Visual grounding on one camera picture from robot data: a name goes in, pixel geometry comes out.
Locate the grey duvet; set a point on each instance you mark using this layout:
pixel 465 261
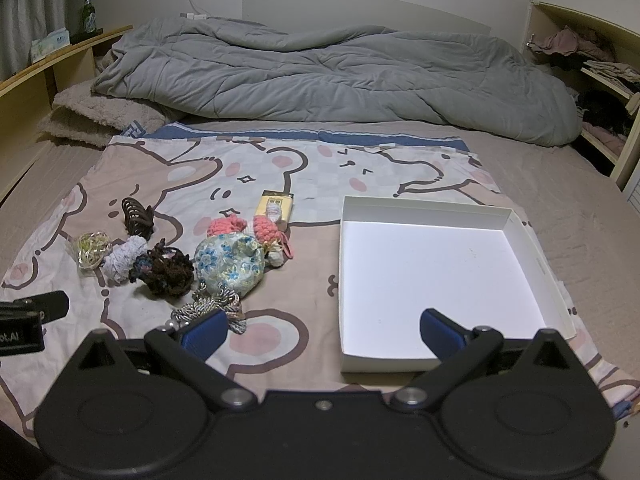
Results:
pixel 325 80

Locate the clear bag of rubber bands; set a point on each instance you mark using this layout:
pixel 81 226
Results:
pixel 92 250

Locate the dark brown scrunchie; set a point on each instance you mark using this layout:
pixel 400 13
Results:
pixel 165 270

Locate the dark hair claw clip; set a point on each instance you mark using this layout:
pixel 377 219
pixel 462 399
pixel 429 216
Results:
pixel 134 215

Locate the green glass bottle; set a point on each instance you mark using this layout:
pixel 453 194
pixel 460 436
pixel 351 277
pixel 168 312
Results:
pixel 88 15

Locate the white plug adapter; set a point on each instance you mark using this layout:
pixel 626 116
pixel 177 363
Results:
pixel 195 16

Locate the pink crochet doll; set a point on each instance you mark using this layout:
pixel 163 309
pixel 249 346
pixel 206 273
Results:
pixel 267 230

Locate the bear printed blanket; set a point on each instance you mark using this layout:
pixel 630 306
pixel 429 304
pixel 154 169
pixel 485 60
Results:
pixel 310 260

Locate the white shallow cardboard box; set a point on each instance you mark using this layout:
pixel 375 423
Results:
pixel 430 270

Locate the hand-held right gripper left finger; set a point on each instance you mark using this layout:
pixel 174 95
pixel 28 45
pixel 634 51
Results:
pixel 205 332

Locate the blue floral fabric pouch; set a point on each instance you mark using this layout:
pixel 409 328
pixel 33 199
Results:
pixel 227 265

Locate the wooden bedside shelf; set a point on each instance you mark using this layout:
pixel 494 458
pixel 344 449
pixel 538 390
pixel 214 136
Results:
pixel 30 90

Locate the beige folded clothes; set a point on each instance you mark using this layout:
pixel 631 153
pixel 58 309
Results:
pixel 612 74

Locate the yellow packet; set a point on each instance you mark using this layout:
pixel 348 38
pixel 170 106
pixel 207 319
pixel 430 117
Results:
pixel 261 205

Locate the cream open shelf unit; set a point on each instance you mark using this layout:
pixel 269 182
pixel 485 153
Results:
pixel 630 160

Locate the pink folded clothes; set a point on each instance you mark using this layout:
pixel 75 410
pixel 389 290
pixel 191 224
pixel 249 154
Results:
pixel 605 140

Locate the beige fluffy blanket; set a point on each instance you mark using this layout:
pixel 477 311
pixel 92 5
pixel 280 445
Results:
pixel 90 110

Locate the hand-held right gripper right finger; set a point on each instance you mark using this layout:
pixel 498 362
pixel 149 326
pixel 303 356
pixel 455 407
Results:
pixel 440 335

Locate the white knit scrunchie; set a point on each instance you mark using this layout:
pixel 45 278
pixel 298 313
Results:
pixel 122 257

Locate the grey curtain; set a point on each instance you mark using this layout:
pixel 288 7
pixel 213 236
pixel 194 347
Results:
pixel 25 15

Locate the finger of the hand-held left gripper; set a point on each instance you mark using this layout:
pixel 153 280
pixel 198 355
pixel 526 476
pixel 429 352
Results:
pixel 50 305

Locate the dark clothes pile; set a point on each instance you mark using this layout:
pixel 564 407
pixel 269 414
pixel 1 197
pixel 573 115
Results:
pixel 602 110

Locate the tissue box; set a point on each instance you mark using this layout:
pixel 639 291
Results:
pixel 50 42

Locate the pink crumpled clothes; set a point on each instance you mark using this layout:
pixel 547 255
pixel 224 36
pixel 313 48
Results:
pixel 570 42

